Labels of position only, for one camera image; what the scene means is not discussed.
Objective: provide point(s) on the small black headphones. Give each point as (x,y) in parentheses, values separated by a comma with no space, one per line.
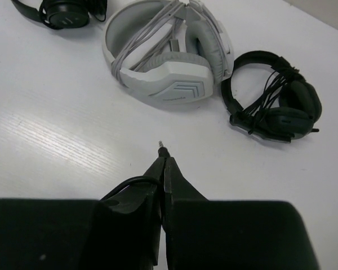
(64,14)

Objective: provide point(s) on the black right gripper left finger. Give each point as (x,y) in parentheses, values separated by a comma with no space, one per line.
(120,231)

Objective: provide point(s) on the white grey gaming headset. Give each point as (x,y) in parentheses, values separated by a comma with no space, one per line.
(169,51)

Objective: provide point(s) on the large black headset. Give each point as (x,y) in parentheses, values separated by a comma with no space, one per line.
(287,109)

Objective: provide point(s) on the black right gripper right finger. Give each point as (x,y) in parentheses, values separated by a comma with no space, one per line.
(234,234)

